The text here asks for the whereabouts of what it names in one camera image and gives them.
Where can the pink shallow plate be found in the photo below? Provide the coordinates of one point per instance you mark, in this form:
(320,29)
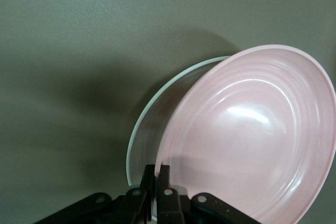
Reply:
(249,129)

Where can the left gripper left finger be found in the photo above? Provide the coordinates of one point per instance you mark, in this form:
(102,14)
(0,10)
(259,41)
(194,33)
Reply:
(136,205)

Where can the beige shallow plate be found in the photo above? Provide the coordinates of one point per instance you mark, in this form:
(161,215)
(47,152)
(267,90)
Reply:
(149,142)

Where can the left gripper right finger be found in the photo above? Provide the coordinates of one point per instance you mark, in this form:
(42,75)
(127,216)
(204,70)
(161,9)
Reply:
(169,205)

